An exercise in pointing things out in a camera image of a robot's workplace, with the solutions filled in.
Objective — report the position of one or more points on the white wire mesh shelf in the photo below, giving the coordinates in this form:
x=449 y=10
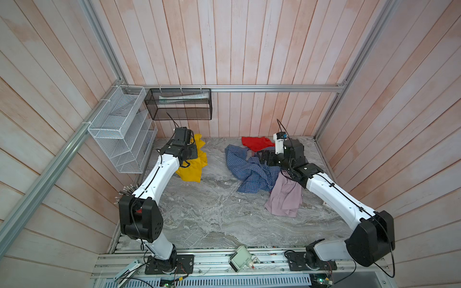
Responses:
x=122 y=129

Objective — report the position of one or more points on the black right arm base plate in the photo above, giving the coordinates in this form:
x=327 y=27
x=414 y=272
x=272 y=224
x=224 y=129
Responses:
x=307 y=261

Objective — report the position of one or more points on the pink striped cloth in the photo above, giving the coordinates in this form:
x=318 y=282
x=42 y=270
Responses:
x=285 y=198

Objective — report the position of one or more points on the black wire mesh basket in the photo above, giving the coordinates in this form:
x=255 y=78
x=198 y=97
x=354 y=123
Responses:
x=179 y=104

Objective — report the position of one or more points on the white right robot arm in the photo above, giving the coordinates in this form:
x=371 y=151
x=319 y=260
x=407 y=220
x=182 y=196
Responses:
x=372 y=235

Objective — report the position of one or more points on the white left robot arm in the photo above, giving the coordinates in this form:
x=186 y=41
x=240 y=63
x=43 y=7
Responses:
x=140 y=216

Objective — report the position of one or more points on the yellow cloth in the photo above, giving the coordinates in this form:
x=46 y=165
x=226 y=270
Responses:
x=194 y=172

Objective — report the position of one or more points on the small white electronic device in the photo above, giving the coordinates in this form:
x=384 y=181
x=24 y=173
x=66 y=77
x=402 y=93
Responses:
x=242 y=258

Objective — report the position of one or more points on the red pen cup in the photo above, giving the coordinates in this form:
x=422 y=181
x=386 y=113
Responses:
x=126 y=191

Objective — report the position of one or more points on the blue checkered cloth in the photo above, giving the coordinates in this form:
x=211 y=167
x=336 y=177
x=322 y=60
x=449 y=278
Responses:
x=253 y=175

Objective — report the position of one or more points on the red cloth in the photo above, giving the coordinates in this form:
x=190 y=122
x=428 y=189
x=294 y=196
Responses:
x=257 y=143

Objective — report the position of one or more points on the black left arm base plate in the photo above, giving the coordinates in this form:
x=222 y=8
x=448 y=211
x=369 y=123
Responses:
x=181 y=264

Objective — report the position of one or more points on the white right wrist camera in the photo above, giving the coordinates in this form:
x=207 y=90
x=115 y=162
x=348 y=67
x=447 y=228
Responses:
x=279 y=139

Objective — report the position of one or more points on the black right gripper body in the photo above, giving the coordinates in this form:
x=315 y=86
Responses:
x=273 y=159

